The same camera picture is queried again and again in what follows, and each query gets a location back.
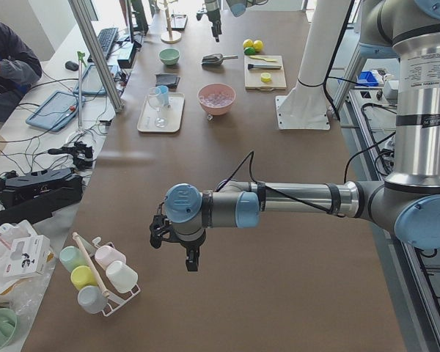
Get black framed tray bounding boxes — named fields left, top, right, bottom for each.
left=169, top=14, right=188, bottom=32

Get wooden cup stand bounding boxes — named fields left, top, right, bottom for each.
left=155, top=0, right=183, bottom=44

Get yellow lemon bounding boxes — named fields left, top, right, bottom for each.
left=243, top=39, right=254, bottom=48
left=252, top=40, right=264, bottom=52

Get white cup on rack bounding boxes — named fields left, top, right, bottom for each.
left=106, top=260, right=139, bottom=293

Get pink cup on rack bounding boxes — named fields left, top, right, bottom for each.
left=95, top=245, right=126, bottom=270

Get pink bowl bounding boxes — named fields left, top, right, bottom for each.
left=197, top=83, right=236, bottom=116

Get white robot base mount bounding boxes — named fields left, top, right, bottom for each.
left=276, top=0, right=353, bottom=131

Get green cup on rack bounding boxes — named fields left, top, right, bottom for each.
left=59, top=246, right=87, bottom=273

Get yellow cup on rack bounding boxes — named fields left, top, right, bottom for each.
left=70, top=265, right=98, bottom=290

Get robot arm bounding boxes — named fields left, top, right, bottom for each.
left=150, top=1, right=440, bottom=271
left=196, top=0, right=268, bottom=43

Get clear wine glass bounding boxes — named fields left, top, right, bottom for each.
left=147, top=87, right=167, bottom=128

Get grey folded cloth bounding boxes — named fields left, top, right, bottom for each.
left=155, top=73, right=180, bottom=89

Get seated person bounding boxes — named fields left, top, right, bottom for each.
left=0, top=22, right=43, bottom=122

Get grey cup on rack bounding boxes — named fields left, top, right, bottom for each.
left=77, top=285, right=108, bottom=314

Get yellow plastic knife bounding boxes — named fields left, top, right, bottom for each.
left=249, top=55, right=277, bottom=62

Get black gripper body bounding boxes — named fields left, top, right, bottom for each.
left=196, top=9, right=222, bottom=43
left=150, top=203, right=206, bottom=253

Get steel muddler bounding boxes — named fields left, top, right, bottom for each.
left=247, top=63, right=282, bottom=70

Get half lemon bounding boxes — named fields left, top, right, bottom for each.
left=260, top=73, right=272, bottom=82

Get black keyboard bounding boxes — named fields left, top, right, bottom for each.
left=97, top=27, right=118, bottom=59

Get metal ice scoop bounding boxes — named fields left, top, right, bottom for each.
left=201, top=54, right=238, bottom=67

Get clear ice cubes pile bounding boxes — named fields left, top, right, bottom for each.
left=199, top=92, right=233, bottom=107

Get blue teach pendant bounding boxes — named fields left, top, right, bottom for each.
left=72, top=63, right=118, bottom=96
left=26, top=91, right=78, bottom=132

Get green bowl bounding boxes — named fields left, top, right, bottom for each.
left=158, top=48, right=180, bottom=66

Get blue cup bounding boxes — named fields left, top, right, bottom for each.
left=157, top=85, right=169, bottom=106

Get wooden cutting board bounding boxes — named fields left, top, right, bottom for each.
left=244, top=55, right=287, bottom=90

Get green lime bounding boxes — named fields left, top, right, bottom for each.
left=243, top=47, right=256, bottom=56

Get cream serving tray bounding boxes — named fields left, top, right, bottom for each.
left=136, top=92, right=185, bottom=133

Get white wire rack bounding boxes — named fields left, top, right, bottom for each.
left=80, top=235, right=141, bottom=317

